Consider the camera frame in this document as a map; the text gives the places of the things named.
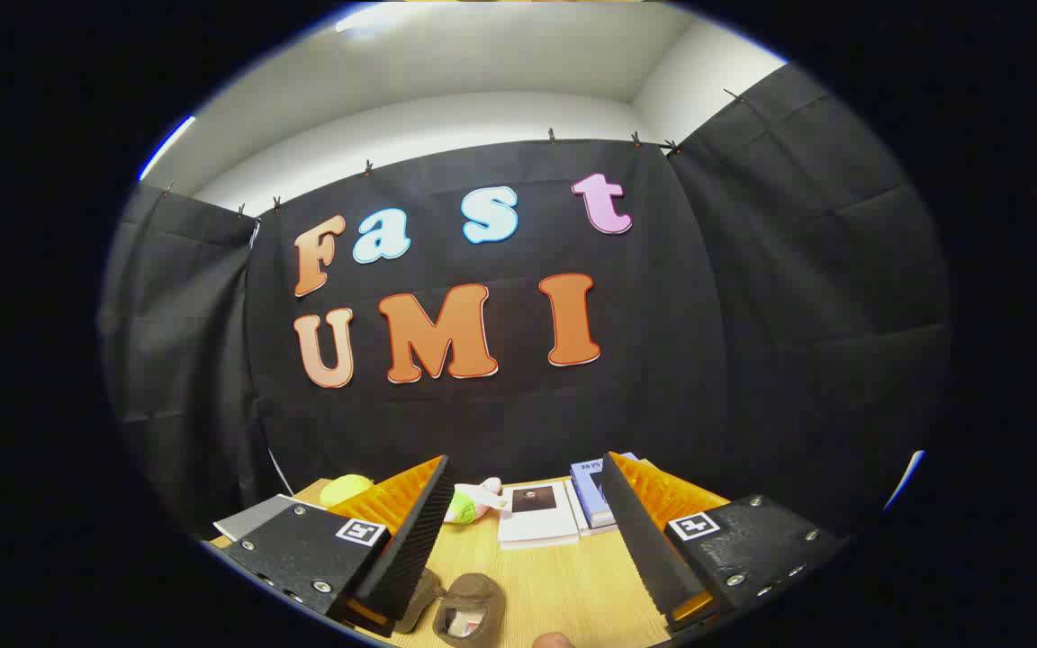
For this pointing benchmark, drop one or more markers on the brown fuzzy shoe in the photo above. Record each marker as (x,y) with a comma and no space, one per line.
(421,594)
(473,594)

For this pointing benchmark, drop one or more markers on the green and pink plush toy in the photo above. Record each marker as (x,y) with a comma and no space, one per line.
(463,506)

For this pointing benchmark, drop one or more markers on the black backdrop cloth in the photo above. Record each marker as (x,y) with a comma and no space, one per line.
(662,360)

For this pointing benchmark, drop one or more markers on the row of black clips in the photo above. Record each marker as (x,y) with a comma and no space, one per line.
(552,135)

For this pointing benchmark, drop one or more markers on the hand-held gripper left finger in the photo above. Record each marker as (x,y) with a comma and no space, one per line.
(415,549)

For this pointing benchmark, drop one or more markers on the white book with dark picture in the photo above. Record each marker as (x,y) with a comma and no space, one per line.
(541,526)

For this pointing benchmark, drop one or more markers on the yellow plush toy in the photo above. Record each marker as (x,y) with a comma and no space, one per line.
(343,490)

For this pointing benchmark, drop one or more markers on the grey fabric storage box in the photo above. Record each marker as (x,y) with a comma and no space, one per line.
(253,519)

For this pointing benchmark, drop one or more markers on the blue book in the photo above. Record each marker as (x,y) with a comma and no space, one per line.
(592,490)

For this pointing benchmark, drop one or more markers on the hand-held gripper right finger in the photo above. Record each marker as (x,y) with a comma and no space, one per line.
(640,549)

